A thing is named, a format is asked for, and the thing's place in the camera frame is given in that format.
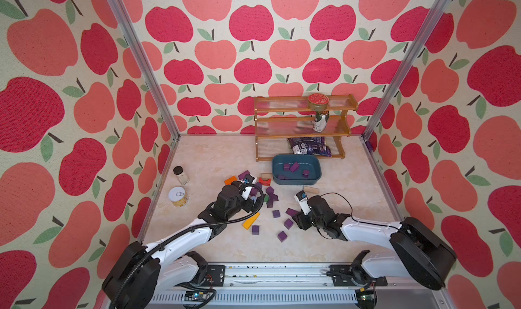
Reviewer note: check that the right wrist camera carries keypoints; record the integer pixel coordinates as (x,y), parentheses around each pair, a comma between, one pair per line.
(302,200)

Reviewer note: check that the natural wood cube block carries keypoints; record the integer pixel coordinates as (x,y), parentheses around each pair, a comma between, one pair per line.
(266,176)

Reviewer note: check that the red lidded tin can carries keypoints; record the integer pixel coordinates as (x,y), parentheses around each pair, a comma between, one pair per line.
(318,102)

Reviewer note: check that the orange wooden block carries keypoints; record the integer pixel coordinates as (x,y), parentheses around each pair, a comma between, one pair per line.
(230,180)

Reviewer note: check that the teal plastic storage bin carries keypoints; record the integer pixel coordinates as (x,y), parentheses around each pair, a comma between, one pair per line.
(307,162)

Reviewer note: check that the purple rectangular block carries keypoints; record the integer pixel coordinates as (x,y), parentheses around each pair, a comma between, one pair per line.
(274,197)

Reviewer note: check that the left aluminium frame post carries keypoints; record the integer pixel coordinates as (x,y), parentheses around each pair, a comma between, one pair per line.
(142,60)

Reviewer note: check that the red arch block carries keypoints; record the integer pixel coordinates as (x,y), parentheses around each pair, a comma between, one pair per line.
(265,182)

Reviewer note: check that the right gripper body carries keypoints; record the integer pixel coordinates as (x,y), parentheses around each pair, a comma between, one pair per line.
(306,221)

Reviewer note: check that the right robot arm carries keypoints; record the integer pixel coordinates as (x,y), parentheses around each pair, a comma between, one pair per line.
(413,250)

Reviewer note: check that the yellow can white lid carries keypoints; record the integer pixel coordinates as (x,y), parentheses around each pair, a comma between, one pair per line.
(178,196)

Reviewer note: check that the purple snack bag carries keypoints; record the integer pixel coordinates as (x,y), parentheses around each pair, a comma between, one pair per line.
(315,146)

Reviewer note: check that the right aluminium frame post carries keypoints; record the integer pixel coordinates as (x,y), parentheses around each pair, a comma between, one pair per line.
(433,17)

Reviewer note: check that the small green white bottle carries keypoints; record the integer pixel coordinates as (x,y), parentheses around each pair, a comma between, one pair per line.
(321,121)

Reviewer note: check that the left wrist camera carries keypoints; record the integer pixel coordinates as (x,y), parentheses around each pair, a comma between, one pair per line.
(248,179)

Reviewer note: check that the purple wedge block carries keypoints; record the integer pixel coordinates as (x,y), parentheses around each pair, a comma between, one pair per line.
(242,176)

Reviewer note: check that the wooden three-tier shelf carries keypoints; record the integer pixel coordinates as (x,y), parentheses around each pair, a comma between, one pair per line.
(279,118)

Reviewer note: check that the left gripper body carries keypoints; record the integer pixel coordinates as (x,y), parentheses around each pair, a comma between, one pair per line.
(241,203)

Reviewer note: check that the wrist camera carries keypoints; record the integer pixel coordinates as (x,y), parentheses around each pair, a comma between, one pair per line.
(248,179)
(302,200)

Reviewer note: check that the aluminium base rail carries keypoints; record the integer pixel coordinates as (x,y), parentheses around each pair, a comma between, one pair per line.
(274,285)

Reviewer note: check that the yellow long block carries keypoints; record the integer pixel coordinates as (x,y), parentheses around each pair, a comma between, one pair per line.
(250,221)

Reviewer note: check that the aluminium frame post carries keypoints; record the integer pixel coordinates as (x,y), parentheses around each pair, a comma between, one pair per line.
(142,60)
(433,17)

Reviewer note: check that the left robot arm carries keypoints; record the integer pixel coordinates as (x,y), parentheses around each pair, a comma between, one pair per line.
(163,252)

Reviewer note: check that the glass jar black lid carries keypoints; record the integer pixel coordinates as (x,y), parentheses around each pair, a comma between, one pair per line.
(181,175)

